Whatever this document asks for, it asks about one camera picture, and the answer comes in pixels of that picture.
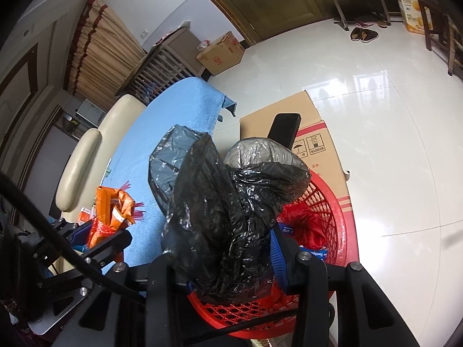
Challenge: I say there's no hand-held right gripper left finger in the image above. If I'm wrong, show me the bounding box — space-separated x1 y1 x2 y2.
54 253 192 347

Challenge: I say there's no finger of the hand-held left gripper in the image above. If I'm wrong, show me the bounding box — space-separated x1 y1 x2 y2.
80 229 133 272
47 219 96 251

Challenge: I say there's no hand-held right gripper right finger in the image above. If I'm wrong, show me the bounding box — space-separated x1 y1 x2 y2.
269 226 420 347

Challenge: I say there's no large red plastic bag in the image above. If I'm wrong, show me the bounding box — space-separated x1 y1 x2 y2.
278 206 328 250

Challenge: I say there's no orange snack wrapper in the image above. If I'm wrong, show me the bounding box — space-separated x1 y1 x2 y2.
95 184 145 229

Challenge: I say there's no red plastic mesh basket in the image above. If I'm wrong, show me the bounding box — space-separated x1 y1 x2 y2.
186 171 359 341

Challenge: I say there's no black plastic bag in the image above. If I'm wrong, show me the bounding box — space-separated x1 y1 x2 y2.
149 125 312 304

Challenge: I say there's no small red plastic bag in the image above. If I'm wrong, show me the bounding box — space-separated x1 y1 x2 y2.
88 220 128 249

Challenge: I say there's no cream leather sofa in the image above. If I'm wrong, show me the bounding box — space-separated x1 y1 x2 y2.
55 94 148 213

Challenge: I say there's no display shelf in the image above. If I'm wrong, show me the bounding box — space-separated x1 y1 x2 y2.
54 106 84 142

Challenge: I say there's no white appliance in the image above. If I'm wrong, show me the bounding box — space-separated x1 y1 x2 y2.
75 99 108 130

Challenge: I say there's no black phone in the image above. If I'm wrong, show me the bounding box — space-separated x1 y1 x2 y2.
267 113 302 151

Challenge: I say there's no large flat cardboard box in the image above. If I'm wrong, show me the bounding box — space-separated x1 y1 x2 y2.
239 90 357 263

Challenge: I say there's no tan curtain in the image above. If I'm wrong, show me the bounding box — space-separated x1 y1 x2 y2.
63 0 146 99

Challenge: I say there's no slatted wooden cabinet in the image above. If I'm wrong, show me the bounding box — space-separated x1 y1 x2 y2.
115 27 215 106

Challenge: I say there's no brown cardboard box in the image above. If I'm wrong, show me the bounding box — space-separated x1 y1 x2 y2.
196 31 246 77

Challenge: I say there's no wooden door with stained glass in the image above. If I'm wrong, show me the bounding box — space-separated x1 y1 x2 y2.
179 0 339 48

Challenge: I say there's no wooden chair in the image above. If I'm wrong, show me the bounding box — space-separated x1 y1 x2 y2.
415 0 463 77

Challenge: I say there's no orange printed carton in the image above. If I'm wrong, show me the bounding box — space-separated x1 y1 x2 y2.
394 0 433 36

